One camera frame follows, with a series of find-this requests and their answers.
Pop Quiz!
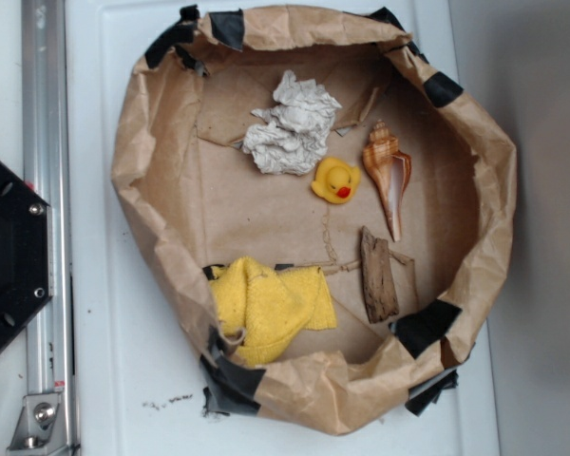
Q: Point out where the orange spiral seashell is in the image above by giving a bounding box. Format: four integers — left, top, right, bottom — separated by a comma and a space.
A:
362, 120, 411, 242

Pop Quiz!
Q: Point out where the crumpled white paper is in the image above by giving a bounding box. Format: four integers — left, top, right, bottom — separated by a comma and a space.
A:
242, 70, 341, 176

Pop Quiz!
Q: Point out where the yellow rubber duck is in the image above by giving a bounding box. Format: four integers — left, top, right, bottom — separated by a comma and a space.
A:
311, 157, 361, 204

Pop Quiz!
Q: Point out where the metal corner bracket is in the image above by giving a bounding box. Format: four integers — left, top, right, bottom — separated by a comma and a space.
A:
6, 392, 67, 455

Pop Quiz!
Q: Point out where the aluminium extrusion rail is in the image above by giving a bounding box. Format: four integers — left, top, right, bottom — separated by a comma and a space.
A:
21, 1, 81, 455

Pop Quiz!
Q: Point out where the brown wood chip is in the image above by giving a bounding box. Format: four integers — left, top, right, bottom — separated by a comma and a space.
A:
360, 226, 399, 323

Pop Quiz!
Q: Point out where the brown paper bag bin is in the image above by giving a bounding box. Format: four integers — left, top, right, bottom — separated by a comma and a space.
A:
111, 6, 517, 435

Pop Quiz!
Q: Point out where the yellow towel cloth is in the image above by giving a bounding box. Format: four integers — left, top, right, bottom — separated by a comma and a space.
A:
204, 256, 337, 366

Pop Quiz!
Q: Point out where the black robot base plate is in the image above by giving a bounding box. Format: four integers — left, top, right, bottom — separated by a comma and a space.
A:
0, 162, 51, 353

